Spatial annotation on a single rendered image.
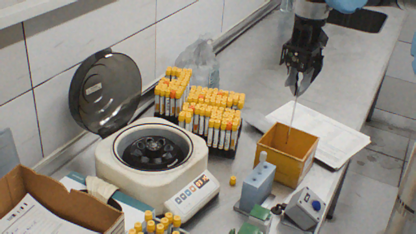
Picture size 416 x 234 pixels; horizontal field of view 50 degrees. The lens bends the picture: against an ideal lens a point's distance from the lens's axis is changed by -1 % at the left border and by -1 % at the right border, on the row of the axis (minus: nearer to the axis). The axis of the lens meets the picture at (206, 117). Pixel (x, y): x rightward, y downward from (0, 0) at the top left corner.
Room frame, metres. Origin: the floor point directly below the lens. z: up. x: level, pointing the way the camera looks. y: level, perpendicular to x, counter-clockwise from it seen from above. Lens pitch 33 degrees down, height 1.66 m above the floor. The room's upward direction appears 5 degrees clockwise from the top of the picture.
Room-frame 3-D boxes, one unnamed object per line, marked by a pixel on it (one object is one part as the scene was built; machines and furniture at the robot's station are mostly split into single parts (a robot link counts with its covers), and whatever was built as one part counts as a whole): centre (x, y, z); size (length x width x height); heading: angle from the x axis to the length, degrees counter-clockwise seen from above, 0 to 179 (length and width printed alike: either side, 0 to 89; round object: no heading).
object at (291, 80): (0.97, -0.19, 1.16); 0.06 x 0.03 x 0.09; 151
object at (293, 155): (0.99, -0.23, 0.93); 0.13 x 0.13 x 0.10; 61
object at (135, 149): (0.89, 0.13, 0.97); 0.15 x 0.15 x 0.07
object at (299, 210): (0.80, -0.24, 0.92); 0.13 x 0.07 x 0.08; 65
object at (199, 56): (1.41, 0.06, 0.97); 0.26 x 0.17 x 0.19; 171
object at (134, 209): (0.74, 0.22, 0.92); 0.24 x 0.12 x 0.10; 65
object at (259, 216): (0.74, -0.14, 0.91); 0.05 x 0.04 x 0.07; 65
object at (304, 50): (0.96, -0.21, 1.27); 0.09 x 0.08 x 0.12; 151
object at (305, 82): (0.96, -0.22, 1.16); 0.06 x 0.03 x 0.09; 151
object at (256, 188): (0.84, -0.14, 0.92); 0.10 x 0.07 x 0.10; 150
